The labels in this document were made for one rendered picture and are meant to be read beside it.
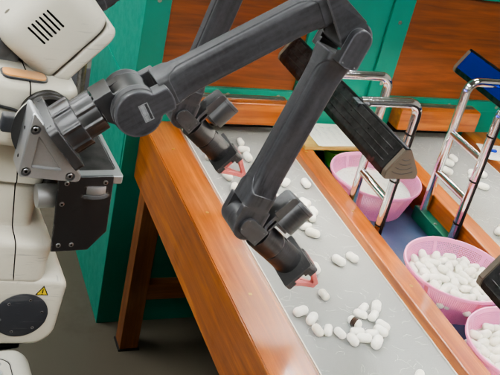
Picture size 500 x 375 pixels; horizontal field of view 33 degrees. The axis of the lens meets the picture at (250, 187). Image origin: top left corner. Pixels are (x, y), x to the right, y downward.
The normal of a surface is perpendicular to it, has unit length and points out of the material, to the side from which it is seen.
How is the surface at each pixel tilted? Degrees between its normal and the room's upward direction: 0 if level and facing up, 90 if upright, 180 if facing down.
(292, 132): 86
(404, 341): 0
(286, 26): 84
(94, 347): 0
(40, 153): 90
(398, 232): 0
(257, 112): 90
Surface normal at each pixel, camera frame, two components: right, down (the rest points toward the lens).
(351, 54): 0.35, 0.47
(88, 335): 0.21, -0.85
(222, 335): -0.92, 0.00
